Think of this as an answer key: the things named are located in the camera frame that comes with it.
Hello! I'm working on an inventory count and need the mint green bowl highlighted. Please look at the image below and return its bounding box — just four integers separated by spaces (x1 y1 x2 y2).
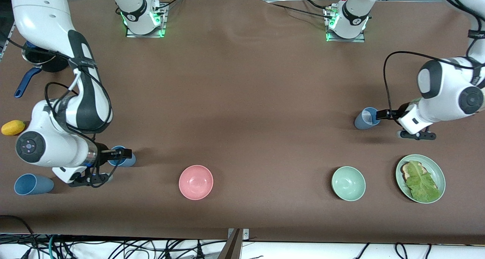
332 166 366 202

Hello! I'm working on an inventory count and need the black pot blue handle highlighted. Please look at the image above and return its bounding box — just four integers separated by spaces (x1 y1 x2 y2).
14 42 71 98

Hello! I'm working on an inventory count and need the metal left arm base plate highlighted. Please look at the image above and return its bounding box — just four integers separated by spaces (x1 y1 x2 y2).
325 7 366 43

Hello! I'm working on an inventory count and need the yellow lemon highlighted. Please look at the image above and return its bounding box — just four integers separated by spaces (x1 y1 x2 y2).
1 120 26 136

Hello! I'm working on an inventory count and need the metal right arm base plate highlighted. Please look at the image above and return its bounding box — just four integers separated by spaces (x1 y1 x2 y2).
125 3 167 38

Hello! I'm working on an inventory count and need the toast slice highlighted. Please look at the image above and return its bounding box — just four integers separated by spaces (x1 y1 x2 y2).
402 161 438 189

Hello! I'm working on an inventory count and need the glass lid blue knob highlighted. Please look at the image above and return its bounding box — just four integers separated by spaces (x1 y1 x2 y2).
22 42 52 65

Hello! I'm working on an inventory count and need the grey-blue plastic cup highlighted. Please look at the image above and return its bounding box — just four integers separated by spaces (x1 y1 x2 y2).
354 107 381 130

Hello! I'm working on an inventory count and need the black left base cable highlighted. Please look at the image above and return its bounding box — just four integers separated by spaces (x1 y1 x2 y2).
265 0 335 20

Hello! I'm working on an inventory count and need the mint green plate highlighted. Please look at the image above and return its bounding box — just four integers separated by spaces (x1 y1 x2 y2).
396 154 446 204

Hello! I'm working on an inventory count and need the blue plastic cup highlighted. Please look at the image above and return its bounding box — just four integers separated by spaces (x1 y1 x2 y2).
108 146 136 167
14 174 54 196

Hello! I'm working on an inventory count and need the black right base cable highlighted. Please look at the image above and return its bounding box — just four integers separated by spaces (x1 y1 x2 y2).
151 0 187 12

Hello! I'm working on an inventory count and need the pink bowl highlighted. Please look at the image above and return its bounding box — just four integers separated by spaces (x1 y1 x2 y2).
179 165 214 200

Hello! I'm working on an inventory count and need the black cable tangle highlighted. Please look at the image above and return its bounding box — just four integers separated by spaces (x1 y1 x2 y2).
57 238 228 259

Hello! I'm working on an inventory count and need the black looped floor cable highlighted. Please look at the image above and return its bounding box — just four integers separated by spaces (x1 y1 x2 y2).
0 215 40 259

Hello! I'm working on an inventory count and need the metal table bracket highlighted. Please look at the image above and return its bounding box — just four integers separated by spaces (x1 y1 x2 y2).
227 229 250 241

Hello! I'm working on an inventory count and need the black base cable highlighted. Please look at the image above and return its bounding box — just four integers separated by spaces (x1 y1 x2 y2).
151 0 187 12
265 0 335 20

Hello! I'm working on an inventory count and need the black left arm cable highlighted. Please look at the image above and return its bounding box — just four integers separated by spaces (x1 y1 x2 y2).
383 0 485 112

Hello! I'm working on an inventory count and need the aluminium table edge rail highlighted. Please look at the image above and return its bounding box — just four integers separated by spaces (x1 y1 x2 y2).
0 21 16 59

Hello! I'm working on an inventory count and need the green lettuce leaf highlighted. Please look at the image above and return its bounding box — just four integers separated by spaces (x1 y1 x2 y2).
405 161 442 202

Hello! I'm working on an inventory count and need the dark wedge-shaped post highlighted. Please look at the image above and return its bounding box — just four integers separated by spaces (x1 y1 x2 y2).
217 229 243 259

